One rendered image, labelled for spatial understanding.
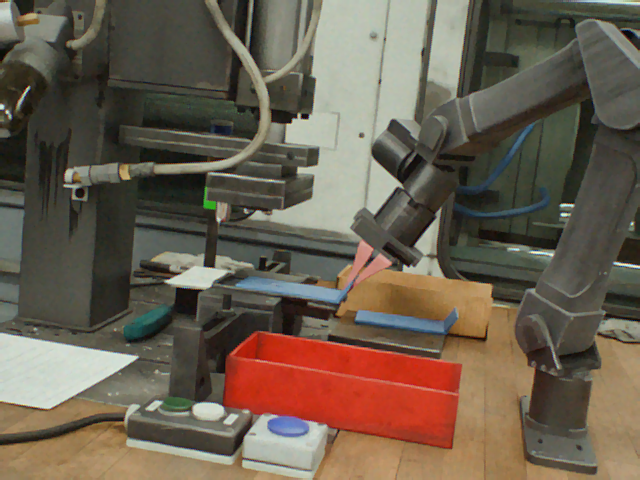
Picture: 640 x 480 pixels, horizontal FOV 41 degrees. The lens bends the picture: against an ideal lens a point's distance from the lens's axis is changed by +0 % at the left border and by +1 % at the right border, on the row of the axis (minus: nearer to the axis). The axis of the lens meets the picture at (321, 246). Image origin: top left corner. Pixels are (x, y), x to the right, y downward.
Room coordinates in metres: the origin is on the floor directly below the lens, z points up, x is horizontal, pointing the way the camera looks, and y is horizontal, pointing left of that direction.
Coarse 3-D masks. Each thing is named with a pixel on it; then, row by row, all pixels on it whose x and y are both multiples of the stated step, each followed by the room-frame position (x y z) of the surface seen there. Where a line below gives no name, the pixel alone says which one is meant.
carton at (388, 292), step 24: (360, 288) 1.34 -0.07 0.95; (384, 288) 1.34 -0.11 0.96; (408, 288) 1.33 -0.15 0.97; (432, 288) 1.44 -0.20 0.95; (456, 288) 1.43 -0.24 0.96; (480, 288) 1.42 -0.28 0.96; (384, 312) 1.33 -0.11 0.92; (408, 312) 1.33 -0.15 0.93; (432, 312) 1.32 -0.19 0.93; (480, 312) 1.31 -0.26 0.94; (480, 336) 1.31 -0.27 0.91
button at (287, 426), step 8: (280, 416) 0.78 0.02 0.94; (288, 416) 0.78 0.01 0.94; (272, 424) 0.75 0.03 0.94; (280, 424) 0.75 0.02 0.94; (288, 424) 0.76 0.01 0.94; (296, 424) 0.76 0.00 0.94; (304, 424) 0.76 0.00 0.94; (280, 432) 0.74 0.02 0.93; (288, 432) 0.74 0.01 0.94; (296, 432) 0.75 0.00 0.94; (304, 432) 0.75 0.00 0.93
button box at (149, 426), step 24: (144, 408) 0.78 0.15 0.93; (192, 408) 0.78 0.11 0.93; (24, 432) 0.74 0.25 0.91; (48, 432) 0.75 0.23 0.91; (144, 432) 0.75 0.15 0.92; (168, 432) 0.75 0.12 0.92; (192, 432) 0.74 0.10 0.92; (216, 432) 0.74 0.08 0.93; (240, 432) 0.76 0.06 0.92; (192, 456) 0.74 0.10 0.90; (216, 456) 0.74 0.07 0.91
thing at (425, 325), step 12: (360, 312) 1.30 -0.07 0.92; (372, 312) 1.31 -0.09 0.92; (456, 312) 1.27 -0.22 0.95; (372, 324) 1.25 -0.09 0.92; (384, 324) 1.25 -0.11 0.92; (396, 324) 1.25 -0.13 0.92; (408, 324) 1.26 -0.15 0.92; (420, 324) 1.27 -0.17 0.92; (432, 324) 1.28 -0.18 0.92; (444, 324) 1.28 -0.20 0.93
